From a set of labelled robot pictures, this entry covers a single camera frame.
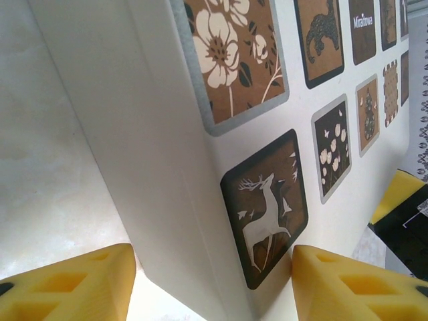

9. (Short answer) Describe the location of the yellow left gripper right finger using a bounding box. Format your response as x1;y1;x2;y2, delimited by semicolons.
291;244;428;321

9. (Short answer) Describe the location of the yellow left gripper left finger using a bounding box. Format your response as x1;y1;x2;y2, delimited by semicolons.
0;243;136;321

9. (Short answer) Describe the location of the white picture-printed backdrop board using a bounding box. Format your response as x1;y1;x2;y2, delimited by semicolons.
26;0;413;321

